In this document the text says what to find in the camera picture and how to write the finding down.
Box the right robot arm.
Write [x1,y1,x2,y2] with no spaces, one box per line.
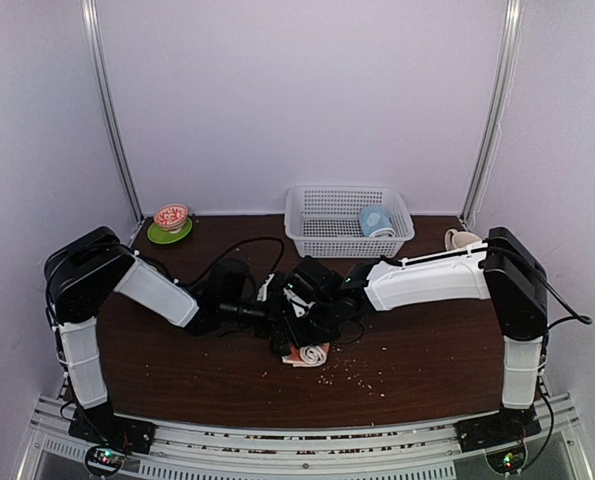
[284,227,548,442]

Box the green plate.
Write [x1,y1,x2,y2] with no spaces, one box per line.
[147,218,193,245]

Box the aluminium front rail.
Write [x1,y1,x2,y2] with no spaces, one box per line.
[19,392,595,480]

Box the beige mug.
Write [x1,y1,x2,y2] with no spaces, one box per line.
[444,229,482,251]

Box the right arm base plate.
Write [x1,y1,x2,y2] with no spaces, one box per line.
[455,412,542,475]

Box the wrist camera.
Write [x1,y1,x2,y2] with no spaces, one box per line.
[283,256,343,318]
[204,258,265,313]

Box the blue patterned towel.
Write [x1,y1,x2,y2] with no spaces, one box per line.
[359,205,395,238]

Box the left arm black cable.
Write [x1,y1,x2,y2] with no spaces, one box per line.
[43,236,286,331]

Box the aluminium frame post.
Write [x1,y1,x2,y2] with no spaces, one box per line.
[81,0,145,223]
[459,0,524,230]

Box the orange bunny towel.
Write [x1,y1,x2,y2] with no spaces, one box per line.
[282,343,330,368]

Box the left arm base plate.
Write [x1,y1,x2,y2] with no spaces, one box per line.
[68,413,156,478]

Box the left aluminium frame post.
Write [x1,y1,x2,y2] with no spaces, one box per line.
[81,0,145,223]

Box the red patterned bowl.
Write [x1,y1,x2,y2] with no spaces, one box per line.
[153,204,189,233]

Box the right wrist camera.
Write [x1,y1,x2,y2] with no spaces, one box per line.
[283,256,343,318]

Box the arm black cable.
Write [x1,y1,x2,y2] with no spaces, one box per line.
[43,236,286,331]
[481,239,593,331]

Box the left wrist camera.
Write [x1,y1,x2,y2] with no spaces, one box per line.
[204,258,265,313]

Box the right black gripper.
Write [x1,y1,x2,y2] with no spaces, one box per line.
[269,299,340,359]

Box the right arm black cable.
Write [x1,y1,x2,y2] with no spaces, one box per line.
[481,239,593,331]

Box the right aluminium frame post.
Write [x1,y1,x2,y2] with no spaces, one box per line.
[459,0,524,230]

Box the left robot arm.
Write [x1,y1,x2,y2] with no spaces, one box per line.
[44,226,292,444]

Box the white plastic basket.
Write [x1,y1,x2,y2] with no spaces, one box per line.
[284,186,415,258]

